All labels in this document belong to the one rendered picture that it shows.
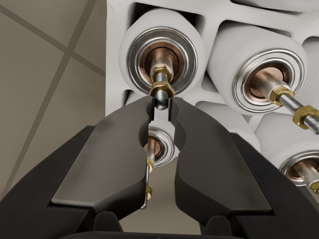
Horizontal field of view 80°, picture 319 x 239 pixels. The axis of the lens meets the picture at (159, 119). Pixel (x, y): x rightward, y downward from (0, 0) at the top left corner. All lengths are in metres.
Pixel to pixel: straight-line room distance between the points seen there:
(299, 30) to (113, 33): 0.24
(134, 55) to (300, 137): 0.26
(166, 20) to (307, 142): 0.25
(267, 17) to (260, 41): 0.07
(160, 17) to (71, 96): 0.40
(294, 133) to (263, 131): 0.04
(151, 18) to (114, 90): 0.14
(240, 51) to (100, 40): 0.33
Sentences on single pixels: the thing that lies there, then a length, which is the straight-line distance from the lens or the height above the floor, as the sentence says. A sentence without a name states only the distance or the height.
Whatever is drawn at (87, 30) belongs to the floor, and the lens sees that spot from 0.49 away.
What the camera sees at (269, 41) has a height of 0.25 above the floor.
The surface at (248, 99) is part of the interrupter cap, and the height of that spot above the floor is 0.25.
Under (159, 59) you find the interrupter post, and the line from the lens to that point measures 0.19.
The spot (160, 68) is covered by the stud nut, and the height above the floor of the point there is 0.29.
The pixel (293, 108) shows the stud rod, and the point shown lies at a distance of 0.20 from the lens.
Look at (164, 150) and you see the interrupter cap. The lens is 0.27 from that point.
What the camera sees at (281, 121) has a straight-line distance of 0.37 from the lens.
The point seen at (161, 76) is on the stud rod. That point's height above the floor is 0.30.
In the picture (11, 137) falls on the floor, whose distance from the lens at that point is 0.74.
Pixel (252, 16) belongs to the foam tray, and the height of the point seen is 0.18.
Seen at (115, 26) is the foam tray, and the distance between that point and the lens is 0.28.
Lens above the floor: 0.45
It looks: 57 degrees down
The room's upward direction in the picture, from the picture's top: 179 degrees counter-clockwise
